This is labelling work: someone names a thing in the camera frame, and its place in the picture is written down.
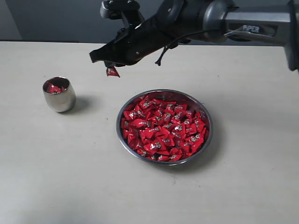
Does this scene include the round steel bowl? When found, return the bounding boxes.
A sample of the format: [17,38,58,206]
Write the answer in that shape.
[116,89,214,167]

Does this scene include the pile of red wrapped candies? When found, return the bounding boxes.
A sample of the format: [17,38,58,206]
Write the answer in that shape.
[121,94,207,162]

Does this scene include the stainless steel cup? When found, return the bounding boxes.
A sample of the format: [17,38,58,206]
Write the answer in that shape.
[43,77,76,112]

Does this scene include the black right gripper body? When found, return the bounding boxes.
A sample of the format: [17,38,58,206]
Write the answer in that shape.
[109,16,173,66]

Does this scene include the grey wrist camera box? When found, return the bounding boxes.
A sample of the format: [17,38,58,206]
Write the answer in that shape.
[100,0,144,28]

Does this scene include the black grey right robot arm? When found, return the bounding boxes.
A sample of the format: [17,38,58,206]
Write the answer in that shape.
[89,0,299,71]

